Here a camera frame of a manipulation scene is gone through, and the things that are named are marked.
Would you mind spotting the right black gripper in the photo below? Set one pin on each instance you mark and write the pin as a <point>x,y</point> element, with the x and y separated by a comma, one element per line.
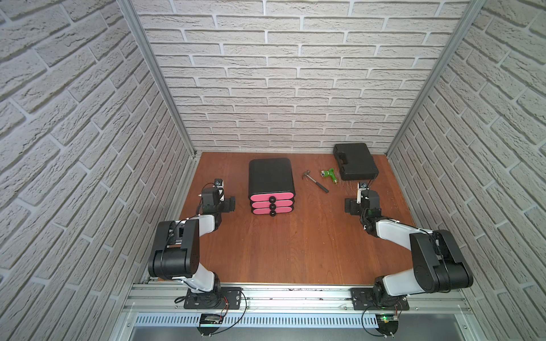
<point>353,202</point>

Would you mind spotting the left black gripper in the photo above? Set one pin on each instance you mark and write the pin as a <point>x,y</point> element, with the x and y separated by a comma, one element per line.
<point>211,197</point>

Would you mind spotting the black drawer cabinet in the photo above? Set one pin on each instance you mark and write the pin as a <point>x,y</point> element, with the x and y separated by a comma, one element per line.
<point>271,178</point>

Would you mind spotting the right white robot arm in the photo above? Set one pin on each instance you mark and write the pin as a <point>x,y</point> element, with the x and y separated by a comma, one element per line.
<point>438,264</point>

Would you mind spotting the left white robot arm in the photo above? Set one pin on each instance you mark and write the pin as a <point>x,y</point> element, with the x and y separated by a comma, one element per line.
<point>175,251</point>

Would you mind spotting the black tool case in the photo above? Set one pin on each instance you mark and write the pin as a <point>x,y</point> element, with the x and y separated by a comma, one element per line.
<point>355,162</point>

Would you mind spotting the green toy drill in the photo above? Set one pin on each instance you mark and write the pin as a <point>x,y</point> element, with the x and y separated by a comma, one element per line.
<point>330,173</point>

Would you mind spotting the right controller board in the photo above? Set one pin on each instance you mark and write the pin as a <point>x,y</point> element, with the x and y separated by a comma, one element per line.
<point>387,325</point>

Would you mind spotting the controller board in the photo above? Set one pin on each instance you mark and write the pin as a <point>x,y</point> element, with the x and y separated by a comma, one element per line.
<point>209,323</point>
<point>387,325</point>

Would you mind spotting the left controller board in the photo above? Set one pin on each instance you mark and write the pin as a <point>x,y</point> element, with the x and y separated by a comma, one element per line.
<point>209,323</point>

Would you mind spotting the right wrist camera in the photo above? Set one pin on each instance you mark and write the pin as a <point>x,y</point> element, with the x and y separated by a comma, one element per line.
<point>362,187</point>

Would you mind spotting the hammer with black handle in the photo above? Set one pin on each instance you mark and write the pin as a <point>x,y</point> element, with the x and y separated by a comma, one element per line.
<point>306,175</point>

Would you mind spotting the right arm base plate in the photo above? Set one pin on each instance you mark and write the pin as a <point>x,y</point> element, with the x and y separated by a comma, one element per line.
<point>362,300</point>

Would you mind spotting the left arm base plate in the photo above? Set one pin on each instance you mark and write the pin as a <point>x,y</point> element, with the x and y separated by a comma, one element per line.
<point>225,298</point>

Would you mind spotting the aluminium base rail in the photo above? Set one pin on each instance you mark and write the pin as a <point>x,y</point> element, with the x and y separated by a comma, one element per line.
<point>158,297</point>

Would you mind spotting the aluminium frame post left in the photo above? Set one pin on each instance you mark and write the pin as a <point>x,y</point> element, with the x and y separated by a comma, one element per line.
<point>145,47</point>

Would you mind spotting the aluminium frame post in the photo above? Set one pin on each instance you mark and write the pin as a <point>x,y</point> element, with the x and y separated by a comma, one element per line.
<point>467,19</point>
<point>145,47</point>

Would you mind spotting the aluminium frame post right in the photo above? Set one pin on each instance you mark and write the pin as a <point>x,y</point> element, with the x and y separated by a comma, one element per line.
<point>467,19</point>

